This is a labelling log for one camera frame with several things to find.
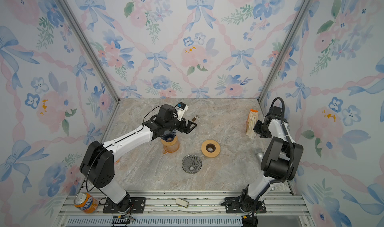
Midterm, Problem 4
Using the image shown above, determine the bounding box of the wooden ring lid right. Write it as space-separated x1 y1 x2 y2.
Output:
201 140 221 158

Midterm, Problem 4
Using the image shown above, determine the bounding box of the grey ribbed glass dripper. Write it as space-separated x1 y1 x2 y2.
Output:
182 154 203 174

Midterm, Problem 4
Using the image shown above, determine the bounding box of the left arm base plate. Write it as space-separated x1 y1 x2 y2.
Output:
103 197 147 214

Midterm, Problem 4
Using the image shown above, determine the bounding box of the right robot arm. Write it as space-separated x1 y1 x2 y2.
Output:
239 105 304 213

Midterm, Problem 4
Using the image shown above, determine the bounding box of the orange coffee filter pack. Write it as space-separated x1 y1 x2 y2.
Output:
246 109 259 140

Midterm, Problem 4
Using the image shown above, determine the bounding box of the white small block on rail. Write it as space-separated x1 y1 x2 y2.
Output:
175 198 189 208

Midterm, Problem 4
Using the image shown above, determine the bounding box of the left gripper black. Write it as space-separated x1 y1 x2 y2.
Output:
164 117 198 134

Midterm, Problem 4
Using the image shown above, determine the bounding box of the orange glass carafe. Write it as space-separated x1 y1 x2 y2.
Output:
161 136 180 154

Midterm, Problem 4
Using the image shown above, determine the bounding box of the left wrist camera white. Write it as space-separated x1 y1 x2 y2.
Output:
175 102 189 121

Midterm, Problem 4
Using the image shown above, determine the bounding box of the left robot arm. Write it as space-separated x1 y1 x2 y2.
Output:
80 102 197 214

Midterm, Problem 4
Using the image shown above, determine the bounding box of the blue ribbed dripper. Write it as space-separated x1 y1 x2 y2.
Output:
161 130 177 143

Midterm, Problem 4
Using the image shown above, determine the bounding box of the silver microphone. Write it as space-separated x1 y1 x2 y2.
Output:
256 152 264 165

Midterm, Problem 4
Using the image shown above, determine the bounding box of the orange soda can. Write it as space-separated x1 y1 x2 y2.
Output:
74 192 99 214

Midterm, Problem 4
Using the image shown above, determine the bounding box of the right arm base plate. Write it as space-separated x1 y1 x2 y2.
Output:
221 197 267 215

